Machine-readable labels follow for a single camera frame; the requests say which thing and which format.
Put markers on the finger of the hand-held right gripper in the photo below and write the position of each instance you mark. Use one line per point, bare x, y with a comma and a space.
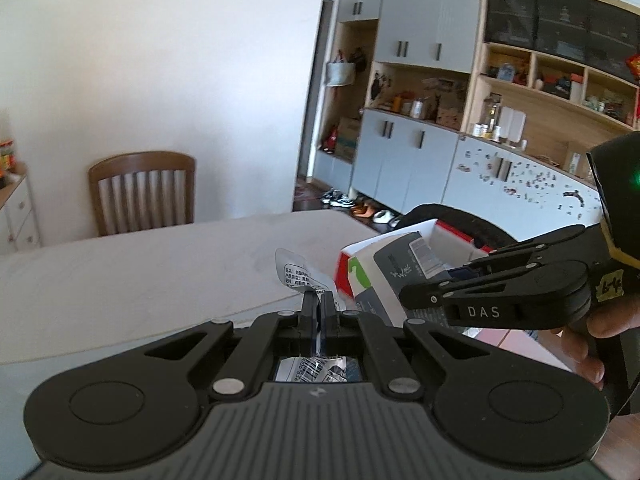
450, 291
540, 250

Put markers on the person's right hand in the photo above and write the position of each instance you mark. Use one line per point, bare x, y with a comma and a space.
582, 355

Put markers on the red cardboard box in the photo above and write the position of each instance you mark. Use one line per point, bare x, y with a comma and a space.
342, 272

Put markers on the red toy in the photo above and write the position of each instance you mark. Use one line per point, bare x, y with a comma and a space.
330, 142

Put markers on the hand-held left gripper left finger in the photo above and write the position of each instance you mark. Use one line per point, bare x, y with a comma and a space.
311, 320

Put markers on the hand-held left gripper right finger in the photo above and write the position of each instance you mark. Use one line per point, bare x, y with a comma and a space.
327, 320

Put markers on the red lidded jars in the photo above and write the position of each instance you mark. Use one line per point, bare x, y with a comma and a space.
6, 157

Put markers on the white wall cabinet unit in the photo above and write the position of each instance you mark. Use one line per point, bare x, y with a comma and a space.
425, 25

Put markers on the clear packet with dark contents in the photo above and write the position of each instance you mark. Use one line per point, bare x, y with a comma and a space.
300, 275

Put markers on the red hanging decoration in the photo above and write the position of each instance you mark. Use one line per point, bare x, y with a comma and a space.
634, 66

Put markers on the cardboard storage box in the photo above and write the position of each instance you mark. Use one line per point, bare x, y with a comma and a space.
348, 140

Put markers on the white side cabinet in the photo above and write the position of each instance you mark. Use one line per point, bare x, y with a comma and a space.
17, 215

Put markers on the grey hanging bag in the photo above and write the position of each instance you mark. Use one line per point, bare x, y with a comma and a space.
340, 72

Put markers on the white wet wipes pack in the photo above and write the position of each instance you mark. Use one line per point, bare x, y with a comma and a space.
395, 260

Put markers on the marble patterned desktop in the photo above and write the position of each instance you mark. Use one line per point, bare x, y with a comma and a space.
150, 270

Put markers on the row of shoes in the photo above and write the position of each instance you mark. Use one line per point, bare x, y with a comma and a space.
350, 202

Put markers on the white canisters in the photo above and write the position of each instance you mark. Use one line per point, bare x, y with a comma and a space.
514, 127

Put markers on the brown wooden chair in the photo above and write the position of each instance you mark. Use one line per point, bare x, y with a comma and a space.
142, 162

